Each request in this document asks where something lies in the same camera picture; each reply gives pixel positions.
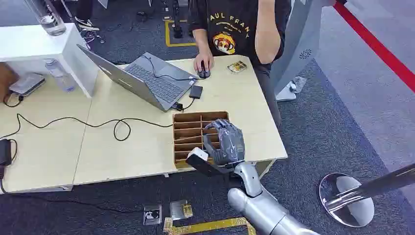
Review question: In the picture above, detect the black and white shoe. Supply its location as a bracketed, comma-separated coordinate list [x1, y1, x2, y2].
[74, 16, 100, 32]

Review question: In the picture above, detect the person's right hand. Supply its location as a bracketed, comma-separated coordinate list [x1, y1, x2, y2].
[193, 48, 215, 74]

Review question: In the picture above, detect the brown wooden furniture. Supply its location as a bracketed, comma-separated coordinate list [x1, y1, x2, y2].
[0, 62, 19, 103]

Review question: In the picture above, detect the wrapped card pack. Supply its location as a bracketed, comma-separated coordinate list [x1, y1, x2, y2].
[226, 60, 248, 74]

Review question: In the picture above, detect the black mouse cable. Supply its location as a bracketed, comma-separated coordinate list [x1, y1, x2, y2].
[140, 54, 202, 82]

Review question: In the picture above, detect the yellow floor tape square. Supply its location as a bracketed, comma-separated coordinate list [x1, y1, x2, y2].
[164, 19, 197, 48]

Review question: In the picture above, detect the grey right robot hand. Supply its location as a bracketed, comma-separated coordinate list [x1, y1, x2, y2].
[202, 118, 246, 166]

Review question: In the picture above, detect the black looped device cable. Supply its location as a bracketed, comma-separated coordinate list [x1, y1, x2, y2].
[2, 92, 25, 109]

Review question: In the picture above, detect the black stand pole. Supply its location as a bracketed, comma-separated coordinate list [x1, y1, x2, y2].
[171, 0, 184, 40]

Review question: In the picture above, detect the wooden card box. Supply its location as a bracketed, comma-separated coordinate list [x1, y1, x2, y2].
[172, 111, 230, 169]

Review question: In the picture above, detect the chrome stanchion post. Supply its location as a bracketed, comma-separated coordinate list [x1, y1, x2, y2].
[319, 162, 415, 228]

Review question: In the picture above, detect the black computer mouse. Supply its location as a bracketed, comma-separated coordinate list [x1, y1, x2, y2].
[197, 61, 211, 79]

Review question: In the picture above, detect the small black drive box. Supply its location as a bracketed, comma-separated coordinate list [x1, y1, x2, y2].
[188, 85, 204, 100]

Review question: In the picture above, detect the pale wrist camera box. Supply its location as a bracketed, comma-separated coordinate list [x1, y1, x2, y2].
[185, 147, 235, 178]

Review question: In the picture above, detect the clear plastic water bottle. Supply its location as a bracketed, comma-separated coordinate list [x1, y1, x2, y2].
[44, 58, 76, 94]

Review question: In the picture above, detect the black power adapter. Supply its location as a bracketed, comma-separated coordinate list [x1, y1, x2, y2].
[0, 139, 13, 166]

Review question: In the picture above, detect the yellow floor tape strip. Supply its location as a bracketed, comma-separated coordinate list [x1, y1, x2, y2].
[162, 216, 257, 235]

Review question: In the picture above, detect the flat grey device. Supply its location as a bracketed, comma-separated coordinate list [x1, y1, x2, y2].
[8, 72, 46, 97]

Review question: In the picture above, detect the red barrier belt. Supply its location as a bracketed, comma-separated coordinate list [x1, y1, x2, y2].
[332, 0, 415, 94]

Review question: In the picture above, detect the silver and gold card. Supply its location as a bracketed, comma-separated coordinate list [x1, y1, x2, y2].
[169, 199, 194, 222]

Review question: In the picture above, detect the clear glass vessel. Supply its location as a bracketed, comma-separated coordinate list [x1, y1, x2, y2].
[23, 0, 68, 37]

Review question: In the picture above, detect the short black drive cable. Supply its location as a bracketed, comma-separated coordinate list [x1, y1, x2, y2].
[171, 97, 196, 112]

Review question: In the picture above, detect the white cabinet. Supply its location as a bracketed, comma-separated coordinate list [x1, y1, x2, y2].
[0, 23, 99, 98]

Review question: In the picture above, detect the card with dark print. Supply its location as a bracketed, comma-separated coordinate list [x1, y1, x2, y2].
[143, 204, 162, 226]

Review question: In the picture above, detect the long black power cable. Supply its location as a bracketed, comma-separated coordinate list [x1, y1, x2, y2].
[0, 113, 174, 142]

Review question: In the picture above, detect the grey standing kiosk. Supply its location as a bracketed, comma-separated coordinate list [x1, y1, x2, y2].
[270, 0, 325, 102]

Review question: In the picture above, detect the person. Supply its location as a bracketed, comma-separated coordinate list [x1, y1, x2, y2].
[187, 0, 347, 128]

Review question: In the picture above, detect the grey laptop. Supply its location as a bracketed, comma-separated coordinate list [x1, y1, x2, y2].
[76, 44, 199, 113]

